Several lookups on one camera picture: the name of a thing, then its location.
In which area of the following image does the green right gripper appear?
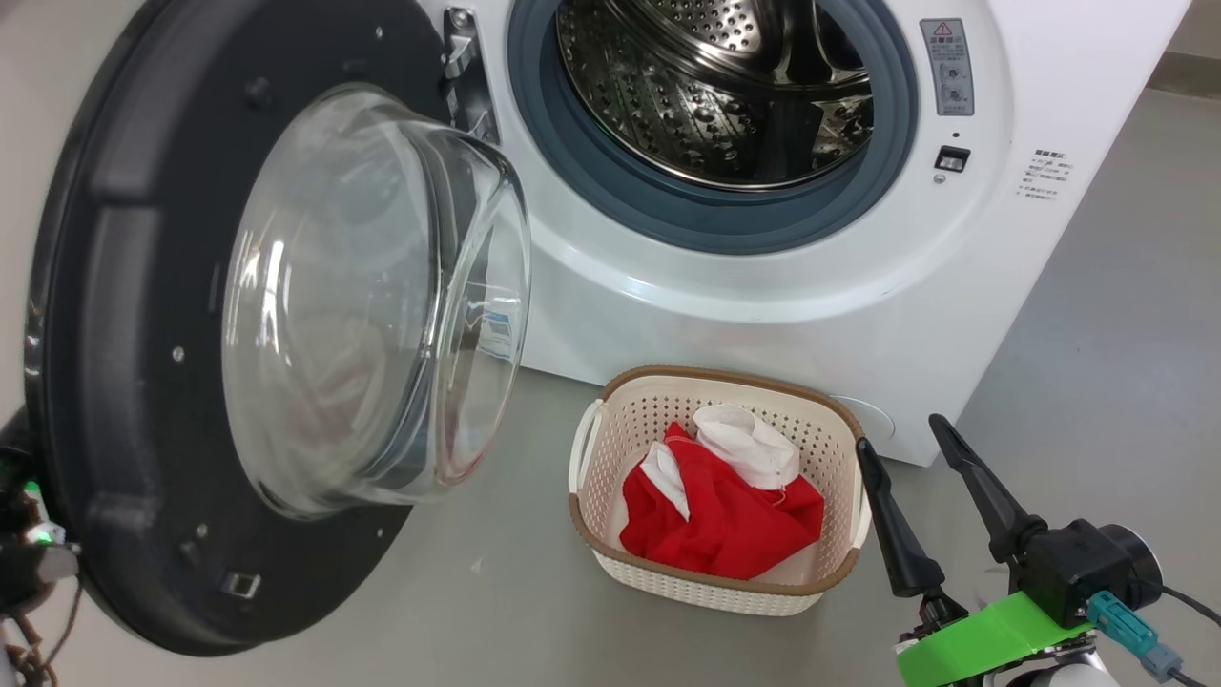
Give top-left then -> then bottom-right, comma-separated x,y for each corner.
855,412 -> 1100,687

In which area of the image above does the red and white garment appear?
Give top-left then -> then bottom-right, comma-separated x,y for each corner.
619,403 -> 826,582

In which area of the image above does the black round washing machine door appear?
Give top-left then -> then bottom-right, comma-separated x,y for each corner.
23,0 -> 532,659

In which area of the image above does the white front-load washing machine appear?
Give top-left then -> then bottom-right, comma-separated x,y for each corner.
420,0 -> 1193,468

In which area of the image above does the cream perforated laundry basket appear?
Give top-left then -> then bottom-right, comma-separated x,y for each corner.
569,364 -> 873,617

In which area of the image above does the grey warning sticker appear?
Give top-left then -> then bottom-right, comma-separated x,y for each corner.
920,18 -> 977,118

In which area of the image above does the teal cable connector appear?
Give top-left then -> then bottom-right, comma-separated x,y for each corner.
1086,590 -> 1185,684

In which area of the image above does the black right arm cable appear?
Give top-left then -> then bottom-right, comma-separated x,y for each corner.
1157,580 -> 1221,687

